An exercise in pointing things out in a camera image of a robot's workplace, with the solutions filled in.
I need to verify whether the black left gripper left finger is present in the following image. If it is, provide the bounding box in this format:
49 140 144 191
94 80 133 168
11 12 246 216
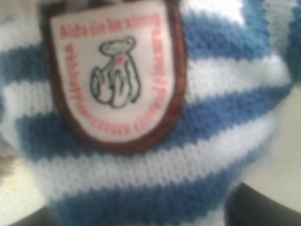
10 206 59 226

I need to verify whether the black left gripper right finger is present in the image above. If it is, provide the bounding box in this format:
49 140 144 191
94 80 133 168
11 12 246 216
226 183 301 226

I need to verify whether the tan teddy bear striped sweater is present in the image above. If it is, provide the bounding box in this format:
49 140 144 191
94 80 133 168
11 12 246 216
0 0 301 226

